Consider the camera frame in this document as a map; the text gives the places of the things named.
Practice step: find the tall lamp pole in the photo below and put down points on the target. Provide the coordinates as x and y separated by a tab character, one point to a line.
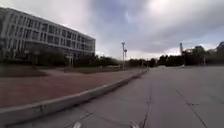
123	55

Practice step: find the grey concrete kerb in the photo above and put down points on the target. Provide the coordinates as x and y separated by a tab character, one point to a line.
66	100

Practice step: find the row of dark trees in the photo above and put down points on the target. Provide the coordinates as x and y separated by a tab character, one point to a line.
173	60

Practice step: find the robot's own part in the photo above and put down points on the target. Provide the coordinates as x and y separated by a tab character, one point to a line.
77	125
134	125

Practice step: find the grey concrete pavement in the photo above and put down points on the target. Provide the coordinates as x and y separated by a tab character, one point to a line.
173	100

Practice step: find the red brick paved area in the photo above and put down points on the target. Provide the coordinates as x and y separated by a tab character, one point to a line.
43	88

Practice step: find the large grey office building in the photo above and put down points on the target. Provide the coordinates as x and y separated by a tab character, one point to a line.
40	35

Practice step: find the dark grass strip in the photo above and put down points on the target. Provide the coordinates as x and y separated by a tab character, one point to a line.
20	70

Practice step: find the sign on post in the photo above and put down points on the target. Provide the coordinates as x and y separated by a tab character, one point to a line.
69	58

